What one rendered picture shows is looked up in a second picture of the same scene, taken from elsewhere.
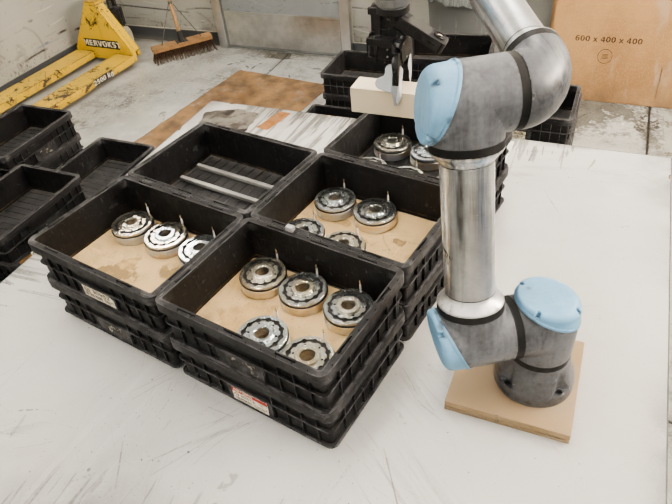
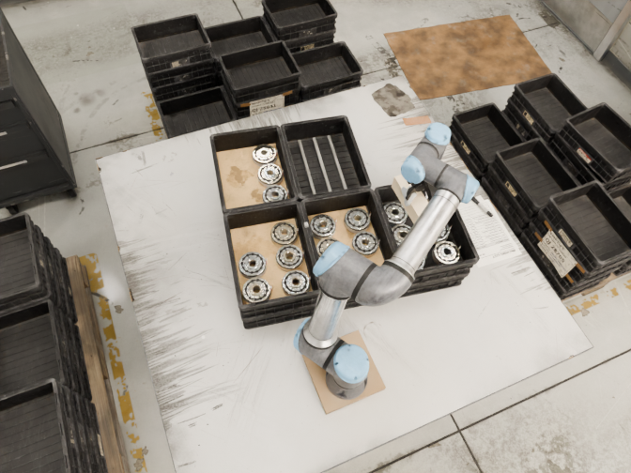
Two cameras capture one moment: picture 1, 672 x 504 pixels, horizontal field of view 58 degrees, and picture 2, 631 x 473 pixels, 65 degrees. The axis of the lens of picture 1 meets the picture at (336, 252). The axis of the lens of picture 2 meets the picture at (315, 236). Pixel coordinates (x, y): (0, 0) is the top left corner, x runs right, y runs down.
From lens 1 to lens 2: 0.99 m
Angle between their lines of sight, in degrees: 30
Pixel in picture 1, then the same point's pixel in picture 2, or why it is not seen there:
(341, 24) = (610, 30)
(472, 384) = not seen: hidden behind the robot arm
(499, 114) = (341, 289)
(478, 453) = (291, 383)
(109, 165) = (337, 61)
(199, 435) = (210, 276)
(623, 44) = not seen: outside the picture
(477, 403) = (311, 366)
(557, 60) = (382, 290)
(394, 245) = not seen: hidden behind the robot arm
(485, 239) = (325, 321)
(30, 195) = (277, 61)
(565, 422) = (331, 406)
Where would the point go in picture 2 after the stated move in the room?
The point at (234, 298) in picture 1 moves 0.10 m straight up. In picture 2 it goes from (265, 233) to (264, 220)
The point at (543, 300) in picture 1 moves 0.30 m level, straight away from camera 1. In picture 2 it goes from (346, 360) to (426, 326)
